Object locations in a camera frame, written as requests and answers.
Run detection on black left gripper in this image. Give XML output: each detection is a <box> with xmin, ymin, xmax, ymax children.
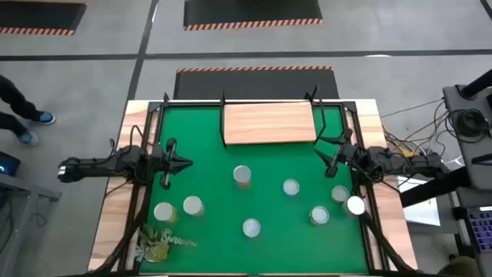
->
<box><xmin>151</xmin><ymin>137</ymin><xmax>194</xmax><ymax>190</ymax></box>

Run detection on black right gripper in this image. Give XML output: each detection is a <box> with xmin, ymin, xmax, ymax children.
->
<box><xmin>314</xmin><ymin>128</ymin><xmax>371</xmax><ymax>179</ymax></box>

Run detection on silver lid tin can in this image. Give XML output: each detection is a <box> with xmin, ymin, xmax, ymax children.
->
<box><xmin>182</xmin><ymin>195</ymin><xmax>205</xmax><ymax>218</ymax></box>

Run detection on yellow green label can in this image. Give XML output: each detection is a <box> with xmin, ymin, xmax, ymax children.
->
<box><xmin>153</xmin><ymin>202</ymin><xmax>179</xmax><ymax>224</ymax></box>

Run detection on cherries can teal label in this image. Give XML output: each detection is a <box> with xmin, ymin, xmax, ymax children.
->
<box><xmin>343</xmin><ymin>195</ymin><xmax>367</xmax><ymax>217</ymax></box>

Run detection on tall can orange label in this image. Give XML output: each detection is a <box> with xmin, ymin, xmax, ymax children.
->
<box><xmin>232</xmin><ymin>165</ymin><xmax>253</xmax><ymax>189</ymax></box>

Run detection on green label tin can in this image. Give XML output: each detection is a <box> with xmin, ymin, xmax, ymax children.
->
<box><xmin>309</xmin><ymin>205</ymin><xmax>331</xmax><ymax>226</ymax></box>

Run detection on Saucy O's meatballs can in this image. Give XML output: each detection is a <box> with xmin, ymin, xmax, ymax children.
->
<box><xmin>241</xmin><ymin>218</ymin><xmax>262</xmax><ymax>239</ymax></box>

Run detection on wooden shelf black legs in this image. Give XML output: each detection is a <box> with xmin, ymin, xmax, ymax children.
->
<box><xmin>218</xmin><ymin>85</ymin><xmax>328</xmax><ymax>149</ymax></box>

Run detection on short yellow green can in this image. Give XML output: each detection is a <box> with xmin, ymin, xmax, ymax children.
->
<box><xmin>331</xmin><ymin>185</ymin><xmax>351</xmax><ymax>204</ymax></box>

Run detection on short blue salmon can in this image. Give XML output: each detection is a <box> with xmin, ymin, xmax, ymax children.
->
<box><xmin>282</xmin><ymin>178</ymin><xmax>301</xmax><ymax>197</ymax></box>

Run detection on green table mat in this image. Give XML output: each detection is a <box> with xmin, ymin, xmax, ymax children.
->
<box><xmin>138</xmin><ymin>104</ymin><xmax>371</xmax><ymax>275</ymax></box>

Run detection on potted succulent plant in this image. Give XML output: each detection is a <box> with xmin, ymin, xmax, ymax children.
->
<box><xmin>134</xmin><ymin>222</ymin><xmax>198</xmax><ymax>265</ymax></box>

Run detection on black mat orange striped edge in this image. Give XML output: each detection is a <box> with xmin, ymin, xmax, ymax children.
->
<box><xmin>183</xmin><ymin>0</ymin><xmax>324</xmax><ymax>32</ymax></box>
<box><xmin>173</xmin><ymin>65</ymin><xmax>341</xmax><ymax>101</ymax></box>
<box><xmin>0</xmin><ymin>0</ymin><xmax>88</xmax><ymax>37</ymax></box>

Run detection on white paper sheet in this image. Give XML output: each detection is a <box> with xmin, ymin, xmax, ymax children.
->
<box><xmin>395</xmin><ymin>175</ymin><xmax>442</xmax><ymax>227</ymax></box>

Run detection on black diagonal beam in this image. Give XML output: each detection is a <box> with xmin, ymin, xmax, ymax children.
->
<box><xmin>399</xmin><ymin>165</ymin><xmax>474</xmax><ymax>209</ymax></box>

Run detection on grey equipment stand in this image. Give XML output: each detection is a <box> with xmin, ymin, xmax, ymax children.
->
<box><xmin>441</xmin><ymin>84</ymin><xmax>492</xmax><ymax>193</ymax></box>

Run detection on grey rolling cart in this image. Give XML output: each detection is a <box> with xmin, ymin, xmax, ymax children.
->
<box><xmin>447</xmin><ymin>188</ymin><xmax>492</xmax><ymax>277</ymax></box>

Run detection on black pole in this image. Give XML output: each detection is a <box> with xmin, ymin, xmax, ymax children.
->
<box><xmin>459</xmin><ymin>68</ymin><xmax>492</xmax><ymax>99</ymax></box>

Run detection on blue key keyboard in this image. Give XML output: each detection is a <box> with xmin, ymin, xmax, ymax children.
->
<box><xmin>467</xmin><ymin>207</ymin><xmax>492</xmax><ymax>253</ymax></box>

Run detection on black laptop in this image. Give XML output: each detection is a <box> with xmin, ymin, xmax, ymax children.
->
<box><xmin>0</xmin><ymin>151</ymin><xmax>22</xmax><ymax>178</ymax></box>

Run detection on person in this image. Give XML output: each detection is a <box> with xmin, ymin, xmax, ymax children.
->
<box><xmin>0</xmin><ymin>75</ymin><xmax>57</xmax><ymax>147</ymax></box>
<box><xmin>437</xmin><ymin>254</ymin><xmax>482</xmax><ymax>277</ymax></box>

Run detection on black aluminium rig frame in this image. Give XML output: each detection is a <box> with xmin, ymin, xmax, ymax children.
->
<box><xmin>88</xmin><ymin>92</ymin><xmax>420</xmax><ymax>277</ymax></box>

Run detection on yellow cable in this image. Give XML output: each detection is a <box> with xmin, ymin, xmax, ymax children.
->
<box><xmin>382</xmin><ymin>122</ymin><xmax>419</xmax><ymax>159</ymax></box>

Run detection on coiled black cable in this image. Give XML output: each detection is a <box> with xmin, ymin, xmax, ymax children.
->
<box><xmin>445</xmin><ymin>108</ymin><xmax>491</xmax><ymax>144</ymax></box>

